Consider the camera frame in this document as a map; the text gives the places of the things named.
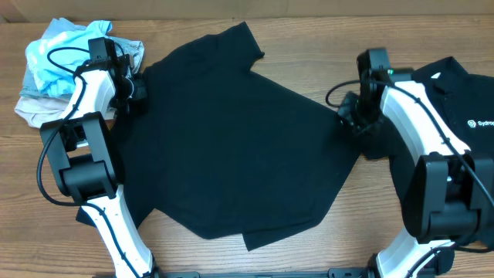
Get folded denim jeans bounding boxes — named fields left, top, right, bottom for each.
left=19, top=18, right=145, bottom=100

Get light blue crumpled shirt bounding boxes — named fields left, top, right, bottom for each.
left=21, top=18, right=113, bottom=97

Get black t-shirt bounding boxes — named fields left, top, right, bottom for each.
left=111, top=23, right=360, bottom=250

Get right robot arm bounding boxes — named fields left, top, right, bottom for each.
left=329, top=48, right=493, bottom=278

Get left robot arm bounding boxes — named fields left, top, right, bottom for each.
left=36, top=37, right=160, bottom=277

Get black polo shirt with logo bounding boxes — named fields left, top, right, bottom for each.
left=364, top=56, right=493, bottom=199

